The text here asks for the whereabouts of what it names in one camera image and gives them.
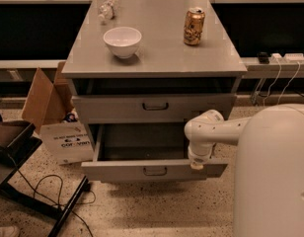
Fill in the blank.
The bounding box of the white power strip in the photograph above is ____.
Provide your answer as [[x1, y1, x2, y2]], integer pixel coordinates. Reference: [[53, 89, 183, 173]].
[[270, 53, 304, 64]]

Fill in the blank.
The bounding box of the white shoe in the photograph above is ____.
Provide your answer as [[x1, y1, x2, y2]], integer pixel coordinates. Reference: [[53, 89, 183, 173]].
[[0, 226, 20, 237]]

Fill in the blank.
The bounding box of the black metal stand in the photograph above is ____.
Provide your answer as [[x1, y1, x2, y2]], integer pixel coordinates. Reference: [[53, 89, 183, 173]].
[[0, 119, 92, 237]]

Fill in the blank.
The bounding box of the white ceramic bowl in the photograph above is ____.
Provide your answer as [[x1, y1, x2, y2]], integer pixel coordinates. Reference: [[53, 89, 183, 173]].
[[103, 27, 142, 58]]

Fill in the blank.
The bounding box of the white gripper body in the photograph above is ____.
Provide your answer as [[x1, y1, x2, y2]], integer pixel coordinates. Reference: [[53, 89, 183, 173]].
[[188, 143, 213, 165]]

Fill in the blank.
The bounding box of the grey drawer cabinet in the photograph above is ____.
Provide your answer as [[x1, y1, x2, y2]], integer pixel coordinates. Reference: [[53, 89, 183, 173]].
[[61, 0, 248, 184]]

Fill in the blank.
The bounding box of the brown cardboard box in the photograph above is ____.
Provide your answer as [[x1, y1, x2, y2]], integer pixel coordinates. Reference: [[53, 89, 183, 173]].
[[22, 61, 93, 165]]

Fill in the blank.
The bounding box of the black small device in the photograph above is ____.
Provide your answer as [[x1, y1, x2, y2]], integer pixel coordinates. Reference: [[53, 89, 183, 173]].
[[257, 52, 269, 64]]

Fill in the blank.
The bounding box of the grey top drawer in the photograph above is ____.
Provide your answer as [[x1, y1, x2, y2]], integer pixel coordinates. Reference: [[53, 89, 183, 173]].
[[72, 94, 236, 124]]

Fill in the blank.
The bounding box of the clear plastic bottle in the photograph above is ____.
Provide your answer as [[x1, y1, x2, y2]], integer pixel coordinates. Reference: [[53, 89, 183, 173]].
[[98, 0, 120, 25]]

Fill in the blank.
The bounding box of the grey drawer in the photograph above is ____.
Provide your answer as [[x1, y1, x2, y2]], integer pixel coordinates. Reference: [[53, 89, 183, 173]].
[[72, 94, 236, 124], [82, 122, 227, 183]]

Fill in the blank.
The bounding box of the white hanging cable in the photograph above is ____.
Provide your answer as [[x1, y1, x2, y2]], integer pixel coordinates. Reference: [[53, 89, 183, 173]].
[[262, 61, 302, 108]]

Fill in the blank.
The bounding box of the gold soda can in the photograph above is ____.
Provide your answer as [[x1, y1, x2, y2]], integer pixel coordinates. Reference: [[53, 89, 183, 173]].
[[184, 7, 205, 45]]

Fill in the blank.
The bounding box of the black floor cable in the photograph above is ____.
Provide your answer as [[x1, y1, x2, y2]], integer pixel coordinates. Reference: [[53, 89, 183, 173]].
[[7, 155, 97, 237]]

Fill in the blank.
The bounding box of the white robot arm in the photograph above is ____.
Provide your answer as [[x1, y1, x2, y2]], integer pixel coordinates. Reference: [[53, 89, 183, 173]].
[[185, 104, 304, 237]]

